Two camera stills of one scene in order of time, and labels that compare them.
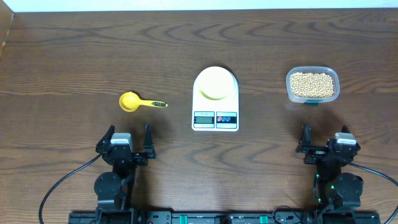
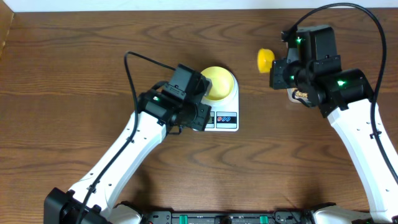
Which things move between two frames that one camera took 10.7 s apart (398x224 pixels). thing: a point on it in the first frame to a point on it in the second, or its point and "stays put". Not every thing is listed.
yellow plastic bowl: x=216 y=83 stays put
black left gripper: x=141 y=160 to x=202 y=116
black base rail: x=132 y=216 stays put
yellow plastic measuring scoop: x=130 y=102 to x=264 y=59
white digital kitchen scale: x=215 y=115 stays put
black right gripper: x=316 y=154 to x=277 y=81
